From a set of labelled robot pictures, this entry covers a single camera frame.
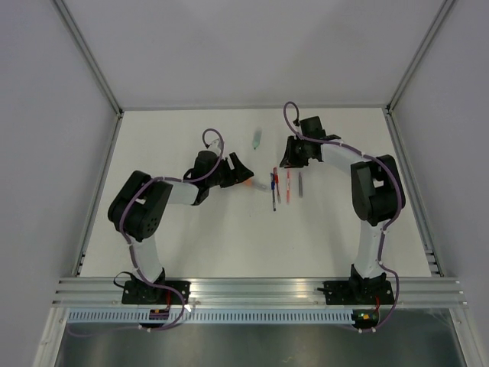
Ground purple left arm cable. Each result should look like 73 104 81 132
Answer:
66 128 226 337

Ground green highlighter pen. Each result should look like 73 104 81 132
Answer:
252 128 262 150

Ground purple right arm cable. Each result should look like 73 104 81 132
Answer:
282 101 406 333

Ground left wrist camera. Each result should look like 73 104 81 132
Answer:
207 139 223 157

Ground orange highlighter pen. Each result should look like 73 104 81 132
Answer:
244 179 270 192

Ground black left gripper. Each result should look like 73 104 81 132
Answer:
206 154 254 190

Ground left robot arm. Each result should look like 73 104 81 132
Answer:
108 150 254 305

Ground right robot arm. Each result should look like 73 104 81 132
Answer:
280 116 406 305

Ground left aluminium frame post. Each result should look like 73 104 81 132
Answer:
51 0 123 117

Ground purple grey marker pen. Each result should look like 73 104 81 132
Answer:
298 172 303 198

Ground right aluminium frame post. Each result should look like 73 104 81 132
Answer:
385 0 458 115

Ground aluminium mounting rail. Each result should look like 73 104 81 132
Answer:
51 277 468 309

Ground blue gel pen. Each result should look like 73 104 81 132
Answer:
270 172 277 212

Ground aluminium frame post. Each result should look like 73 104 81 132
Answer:
51 0 123 117
385 0 458 115

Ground white slotted cable duct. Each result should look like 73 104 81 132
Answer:
66 308 355 325

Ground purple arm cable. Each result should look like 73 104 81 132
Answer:
282 101 406 333
66 128 226 337

